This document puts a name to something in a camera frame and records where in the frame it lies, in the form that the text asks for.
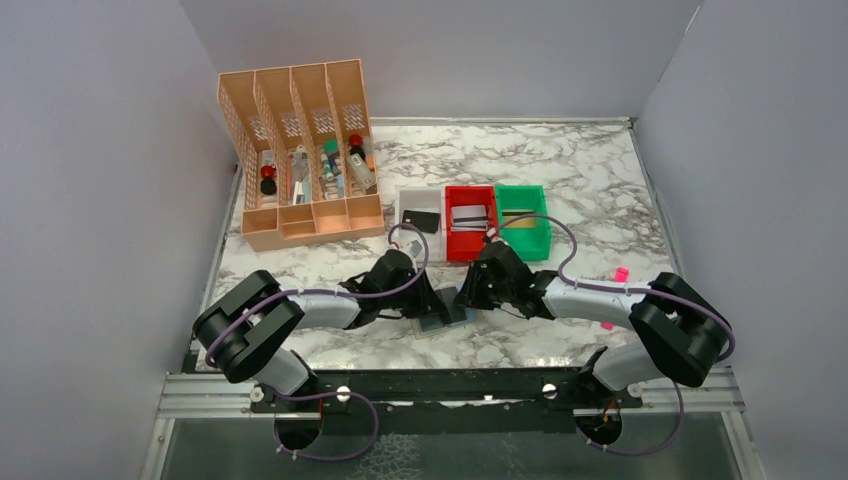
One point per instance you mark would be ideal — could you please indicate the green white glue stick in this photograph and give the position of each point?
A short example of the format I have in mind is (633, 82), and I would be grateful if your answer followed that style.
(327, 169)

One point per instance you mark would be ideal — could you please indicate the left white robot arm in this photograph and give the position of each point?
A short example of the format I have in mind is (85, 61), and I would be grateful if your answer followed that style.
(243, 332)

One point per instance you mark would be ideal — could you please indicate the pink marker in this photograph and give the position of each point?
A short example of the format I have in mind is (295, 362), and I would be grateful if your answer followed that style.
(621, 276)

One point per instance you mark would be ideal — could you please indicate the black chip card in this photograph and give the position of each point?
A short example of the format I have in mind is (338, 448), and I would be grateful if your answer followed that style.
(424, 221)

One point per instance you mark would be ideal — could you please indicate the red black stamp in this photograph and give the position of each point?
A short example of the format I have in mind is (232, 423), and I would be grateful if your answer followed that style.
(268, 185)
(356, 146)

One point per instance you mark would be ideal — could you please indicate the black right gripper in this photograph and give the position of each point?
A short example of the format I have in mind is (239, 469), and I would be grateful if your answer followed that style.
(474, 287)

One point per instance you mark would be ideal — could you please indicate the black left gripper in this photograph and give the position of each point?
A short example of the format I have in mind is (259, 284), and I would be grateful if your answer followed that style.
(428, 298)

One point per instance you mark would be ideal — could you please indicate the white credit card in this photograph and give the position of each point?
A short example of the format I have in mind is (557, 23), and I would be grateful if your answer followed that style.
(469, 218)

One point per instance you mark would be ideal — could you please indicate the red black stamp left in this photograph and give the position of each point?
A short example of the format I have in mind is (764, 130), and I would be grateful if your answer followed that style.
(268, 185)

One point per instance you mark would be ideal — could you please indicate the light blue stapler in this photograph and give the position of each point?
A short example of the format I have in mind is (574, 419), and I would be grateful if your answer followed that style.
(301, 192)

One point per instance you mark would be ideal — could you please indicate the peach plastic desk organizer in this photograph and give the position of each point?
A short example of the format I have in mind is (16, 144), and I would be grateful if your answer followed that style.
(282, 116)

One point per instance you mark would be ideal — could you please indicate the black mounting rail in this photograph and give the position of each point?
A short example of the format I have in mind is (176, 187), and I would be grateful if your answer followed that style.
(443, 401)

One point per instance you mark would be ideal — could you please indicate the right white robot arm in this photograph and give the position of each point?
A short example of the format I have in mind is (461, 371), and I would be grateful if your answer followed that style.
(680, 336)

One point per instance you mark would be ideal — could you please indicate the grey staples box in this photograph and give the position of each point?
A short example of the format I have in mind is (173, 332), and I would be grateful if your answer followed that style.
(363, 175)

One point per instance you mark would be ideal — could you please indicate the dark grey card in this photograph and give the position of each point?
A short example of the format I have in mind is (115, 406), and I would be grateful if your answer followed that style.
(455, 314)

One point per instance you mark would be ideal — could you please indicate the green eraser block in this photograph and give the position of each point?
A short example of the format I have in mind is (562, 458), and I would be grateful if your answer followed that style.
(331, 147)

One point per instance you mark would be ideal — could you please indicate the green plastic bin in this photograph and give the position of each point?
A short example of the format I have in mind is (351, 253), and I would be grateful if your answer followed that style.
(531, 245)

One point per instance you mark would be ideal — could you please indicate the red plastic bin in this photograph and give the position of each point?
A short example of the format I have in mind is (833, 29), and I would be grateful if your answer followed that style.
(464, 246)

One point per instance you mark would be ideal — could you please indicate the red black stamp right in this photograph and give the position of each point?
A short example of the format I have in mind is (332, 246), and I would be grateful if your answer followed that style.
(356, 146)

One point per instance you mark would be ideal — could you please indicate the white plastic bin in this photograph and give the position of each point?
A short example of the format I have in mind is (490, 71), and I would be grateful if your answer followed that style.
(425, 198)

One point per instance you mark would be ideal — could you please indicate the gold striped card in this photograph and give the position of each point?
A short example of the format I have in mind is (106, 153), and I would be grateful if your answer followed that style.
(516, 219)

